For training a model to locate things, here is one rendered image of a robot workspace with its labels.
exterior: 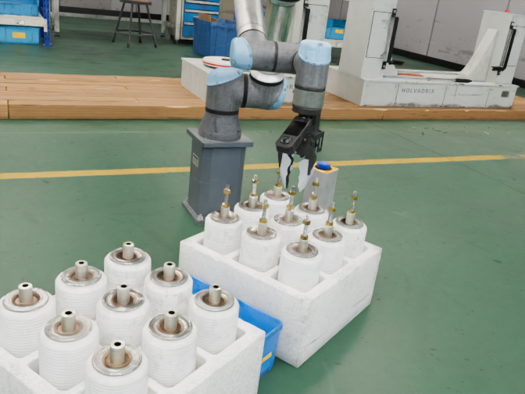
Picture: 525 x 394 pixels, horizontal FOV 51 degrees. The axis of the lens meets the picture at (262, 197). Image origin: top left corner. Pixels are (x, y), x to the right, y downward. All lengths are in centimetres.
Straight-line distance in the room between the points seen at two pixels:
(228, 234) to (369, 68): 279
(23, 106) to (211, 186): 150
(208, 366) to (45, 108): 234
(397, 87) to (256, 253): 294
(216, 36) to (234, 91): 401
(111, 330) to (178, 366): 14
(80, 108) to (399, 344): 225
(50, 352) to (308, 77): 79
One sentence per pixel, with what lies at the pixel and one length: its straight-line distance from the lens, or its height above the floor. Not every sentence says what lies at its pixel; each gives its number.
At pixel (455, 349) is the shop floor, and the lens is 154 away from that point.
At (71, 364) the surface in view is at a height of 21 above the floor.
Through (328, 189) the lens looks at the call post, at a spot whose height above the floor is 26.
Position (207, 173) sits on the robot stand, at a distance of 189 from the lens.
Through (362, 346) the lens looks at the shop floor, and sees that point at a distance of 144.
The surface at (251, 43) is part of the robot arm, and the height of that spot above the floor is 68.
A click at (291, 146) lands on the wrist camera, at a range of 126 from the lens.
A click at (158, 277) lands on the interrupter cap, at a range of 111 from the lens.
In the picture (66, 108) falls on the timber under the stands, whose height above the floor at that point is 6.
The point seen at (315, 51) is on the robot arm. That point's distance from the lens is 129.
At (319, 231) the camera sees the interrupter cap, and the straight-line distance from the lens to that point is 138.
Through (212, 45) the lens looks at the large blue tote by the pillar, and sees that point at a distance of 585.
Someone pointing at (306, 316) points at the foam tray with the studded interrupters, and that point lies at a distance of 125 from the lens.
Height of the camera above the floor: 82
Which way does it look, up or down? 21 degrees down
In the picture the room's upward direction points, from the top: 7 degrees clockwise
